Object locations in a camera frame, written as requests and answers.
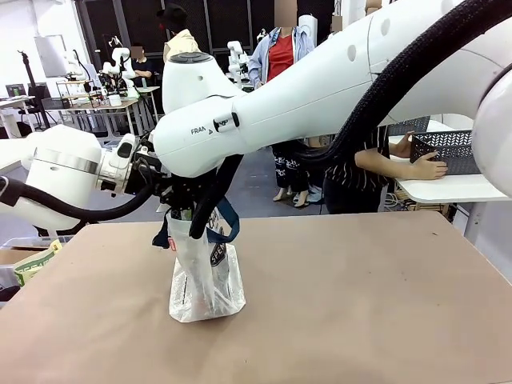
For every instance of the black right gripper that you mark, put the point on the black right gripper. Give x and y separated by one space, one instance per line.
186 192

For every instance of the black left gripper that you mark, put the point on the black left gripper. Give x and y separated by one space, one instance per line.
162 182

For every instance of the person's right forearm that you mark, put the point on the person's right forearm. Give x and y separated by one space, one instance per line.
388 170

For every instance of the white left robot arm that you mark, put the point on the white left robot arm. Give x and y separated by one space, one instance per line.
60 160

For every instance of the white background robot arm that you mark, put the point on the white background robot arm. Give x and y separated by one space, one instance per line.
237 60
74 64
120 68

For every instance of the person's left forearm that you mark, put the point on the person's left forearm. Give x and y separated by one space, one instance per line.
393 149

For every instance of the person's left hand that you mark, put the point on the person's left hand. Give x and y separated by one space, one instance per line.
405 145

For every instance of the person's right hand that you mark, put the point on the person's right hand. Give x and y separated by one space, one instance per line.
432 168

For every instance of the wooden background table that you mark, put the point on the wooden background table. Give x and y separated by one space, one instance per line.
96 106

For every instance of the seated person in dark shirt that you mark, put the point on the seated person in dark shirt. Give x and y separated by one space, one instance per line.
142 68

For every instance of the mannequin with cream jacket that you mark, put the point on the mannequin with cream jacket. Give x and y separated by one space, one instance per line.
178 40

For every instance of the black office chair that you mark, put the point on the black office chair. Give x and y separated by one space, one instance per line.
38 104

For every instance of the cream green paper package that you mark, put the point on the cream green paper package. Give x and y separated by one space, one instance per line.
36 264

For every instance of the person in striped black shirt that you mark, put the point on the person in striped black shirt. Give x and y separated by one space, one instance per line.
344 192

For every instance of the mannequin red shirt blue overshirt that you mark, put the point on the mannequin red shirt blue overshirt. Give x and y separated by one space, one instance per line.
282 56

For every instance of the white board on stand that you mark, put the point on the white board on stand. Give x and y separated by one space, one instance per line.
50 56

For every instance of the black tripod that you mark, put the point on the black tripod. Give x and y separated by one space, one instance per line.
30 76

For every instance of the white side table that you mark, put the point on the white side table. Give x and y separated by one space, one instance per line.
448 188

